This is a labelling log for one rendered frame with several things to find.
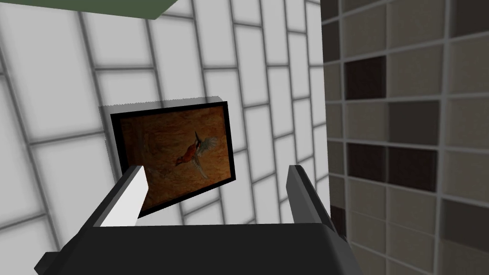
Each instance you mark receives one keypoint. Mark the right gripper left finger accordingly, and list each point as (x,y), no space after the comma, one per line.
(124,202)

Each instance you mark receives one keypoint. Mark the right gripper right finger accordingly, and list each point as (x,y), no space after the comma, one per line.
(305,200)

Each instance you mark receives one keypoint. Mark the framed bird picture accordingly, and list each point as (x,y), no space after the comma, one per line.
(175,149)

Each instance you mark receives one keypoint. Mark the green cupboard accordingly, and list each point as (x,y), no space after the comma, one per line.
(114,7)

